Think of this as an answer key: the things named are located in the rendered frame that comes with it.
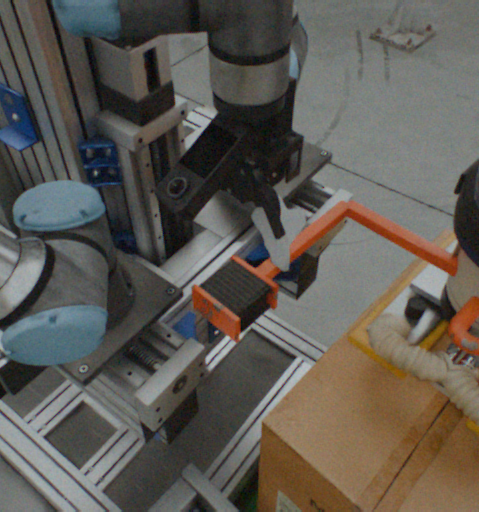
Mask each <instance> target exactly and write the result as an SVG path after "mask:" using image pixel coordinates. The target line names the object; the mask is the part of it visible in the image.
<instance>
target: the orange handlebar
mask: <svg viewBox="0 0 479 512"><path fill-rule="evenodd" d="M346 217H349V218H351V219H352V220H354V221H357V222H358V223H360V224H362V225H363V227H365V228H367V229H370V230H371V231H373V232H375V233H376V234H378V235H381V236H383V237H384V238H386V239H388V240H390V242H392V243H394V244H396V245H397V246H400V247H402V248H403V249H405V250H407V251H410V252H411V253H413V254H415V256H416V257H419V258H421V259H423V260H424V261H426V262H429V263H430V264H432V265H434V266H437V268H438V269H440V270H442V271H444V272H446V273H448V274H450V275H452V276H455V275H456V272H457V269H459V268H457V257H456V256H455V257H450V256H452V253H450V252H448V251H446V250H444V249H442V248H440V247H438V246H436V245H434V244H432V242H430V241H428V240H427V239H424V238H422V237H420V236H418V235H416V234H414V233H412V232H410V231H409V230H406V228H404V227H402V226H400V225H399V224H396V223H394V222H392V221H391V220H389V219H386V218H384V217H382V216H381V215H379V213H378V214H376V212H374V211H373V210H371V209H369V208H367V207H365V206H363V205H361V204H359V203H357V202H356V201H352V200H351V201H349V202H348V203H347V202H345V201H343V200H341V201H339V202H338V203H337V204H336V205H334V206H333V207H332V208H331V210H328V211H327V212H326V213H325V214H323V215H322V216H321V217H320V218H318V219H316V220H315V221H314V222H312V224H311V225H310V226H309V227H307V228H306V229H305V230H303V231H301V232H300V233H299V234H298V235H297V236H296V237H295V240H294V241H293V242H292V244H291V245H290V263H291V262H293V261H294V260H295V259H296V258H297V257H299V256H300V255H301V253H302V252H303V251H306V250H307V249H308V248H309V247H310V246H312V245H313V244H314V243H315V242H317V241H319V240H320V239H321V237H322V236H324V235H325V234H326V233H327V232H328V231H330V230H332V229H333V228H334V227H335V226H337V225H338V223H339V222H340V221H341V220H343V219H345V218H346ZM255 269H256V271H259V272H260V273H262V274H263V275H264V276H266V277H267V278H269V279H271V278H274V277H275V276H276V275H277V274H278V273H280V272H281V271H282V269H280V268H279V267H277V266H276V265H275V264H272V263H271V260H270V257H269V258H268V259H267V260H266V261H264V262H263V263H262V264H261V265H259V266H258V267H256V268H255ZM478 317H479V297H477V296H471V297H470V298H469V301H468V302H467V303H466V304H465V305H463V306H462V308H461V309H460V310H459V312H458V313H457V314H455V316H454V317H453V318H452V319H451V321H450V324H449V326H448V332H449V337H450V339H451V341H452V342H454V343H455V345H456V346H457V347H458V348H461V349H462V350H464V351H466V352H467V353H469V354H471V355H478V356H479V338H477V337H474V336H472V335H470V334H468V333H467V329H468V328H470V326H471V325H472V324H473V323H474V321H475V319H476V318H478Z"/></svg>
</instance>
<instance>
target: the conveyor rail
mask: <svg viewBox="0 0 479 512"><path fill-rule="evenodd" d="M195 509H198V503H197V496H196V491H195V490H194V489H193V488H192V487H191V486H190V484H189V483H188V482H187V481H185V480H184V479H183V478H182V476H180V478H179V479H178V480H177V481H176V482H174V483H173V485H172V486H171V487H170V488H169V489H168V491H167V492H165V493H164V494H163V495H162V497H161V498H160V499H159V500H157V501H156V503H155V504H154V505H153V506H152V507H151V509H149V510H148V511H147V512H192V511H194V510H195Z"/></svg>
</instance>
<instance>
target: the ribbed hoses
mask: <svg viewBox="0 0 479 512"><path fill-rule="evenodd" d="M409 334H410V325H409V323H408V321H407V320H404V319H403V317H401V316H400V315H398V314H394V313H385V314H382V315H380V316H379V317H378V318H377V319H375V320H374V321H373V323H372V324H371V327H370V328H369V329H368V337H369V340H368V343H369V345H370V348H371V349H374V351H375V353H376V354H378V355H380V358H381V359H384V360H386V361H387V362H388V363H392V365H393V367H397V368H398V369H400V370H404V372H405V373H406V374H409V372H410V374H411V375H412V377H417V376H418V377H419V379H420V380H421V381H425V380H427V381H429V382H430V383H435V382H440V383H442V384H443V386H444V389H443V390H444V392H446V393H447V395H449V396H450V398H449V399H450V402H453V403H455V404H456V407H458V409H461V410H462V411H464V414H467V415H468V416H470V419H471V420H476V422H477V425H478V426H479V387H478V382H477V380H475V373H474V372H473V371H472V369H470V368H469V367H467V366H463V365H453V361H452V360H450V357H449V356H448V354H447V353H446V352H443V351H438V352H432V353H431V352H430V351H429V352H426V351H425V348H424V350H422V349H421V347H419V346H415V344H413V343H411V344H410V343H409V340H406V339H407V338H408V337H409Z"/></svg>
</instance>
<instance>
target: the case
mask: <svg viewBox="0 0 479 512"><path fill-rule="evenodd" d="M423 261H424V260H423V259H421V258H419V257H417V258H416V259H415V260H414V261H413V262H412V263H411V264H410V265H408V266H407V268H406V269H405V270H404V271H403V272H402V273H401V274H400V275H398V277H397V278H396V279H395V280H394V282H393V283H392V284H391V285H390V286H388V287H387V288H386V289H385V290H384V291H383V292H382V293H381V294H380V296H379V298H377V299H376V300H375V301H374V302H373V303H372V304H371V305H370V306H369V307H368V308H367V309H365V311H364V312H363V313H362V314H361V315H360V316H359V318H358V319H357V320H356V321H355V322H353V323H352V325H351V326H350V327H349V328H348V329H347V330H346V331H345V332H344V333H343V334H342V335H341V336H339V337H338V340H337V341H336V342H335V343H334V344H333V345H332V346H331V347H330V348H329V349H328V350H327V351H325V352H324V354H323V355H322V356H321V357H320V358H319V360H318V361H317V362H316V363H315V364H314V365H313V367H312V368H310V369H309V370H308V371H307V372H306V373H305V374H304V375H303V376H302V377H301V378H300V381H299V382H298V383H297V384H295V385H294V386H293V387H292V388H291V389H290V390H289V392H288V393H287V394H286V395H285V396H284V397H283V398H281V399H280V400H279V403H278V404H277V405H276V406H275V407H274V408H273V409H272V410H271V411H270V412H269V414H268V415H266V416H265V417H264V418H263V419H262V421H261V441H260V460H259V479H258V499H257V512H479V435H478V434H476V433H475V432H472V431H471V429H470V428H468V427H466V425H465V424H466V420H467V419H469V418H468V417H470V416H468V415H467V414H464V411H462V410H461V409H458V407H456V404H455V403H453V402H450V399H449V398H450V397H448V396H446V395H445V394H444V393H442V392H441V391H439V390H437V389H436V388H434V386H433V385H430V384H429V381H427V380H425V381H421V380H420V379H419V377H418V376H417V377H412V375H411V374H410V375H409V376H408V378H406V379H404V380H401V379H400V378H397V377H396V375H394V374H393V373H392V372H390V371H388V370H386V369H385V368H384V366H382V365H380V364H378V363H377V362H376V361H374V360H373V359H370V357H369V356H368V355H366V354H365V353H363V352H361V351H360V350H358V348H357V347H355V346H354V345H353V344H350V343H349V342H348V336H349V334H350V333H351V332H352V331H354V330H355V329H356V328H357V327H358V326H359V325H360V324H361V322H362V321H363V320H364V319H366V318H367V317H368V316H369V315H370V314H371V313H372V312H373V311H374V310H375V308H376V306H378V305H379V304H380V303H381V302H382V301H383V300H384V299H385V298H386V297H387V296H389V295H390V293H391V292H392V291H393V290H394V289H395V288H396V287H397V286H398V285H400V284H401V283H402V282H403V281H404V279H405V278H406V277H407V276H408V275H410V274H411V273H412V272H413V271H414V270H415V269H416V268H417V266H419V265H420V264H421V263H422V262H423ZM474 373H475V380H477V382H478V387H479V366H476V368H475V371H474Z"/></svg>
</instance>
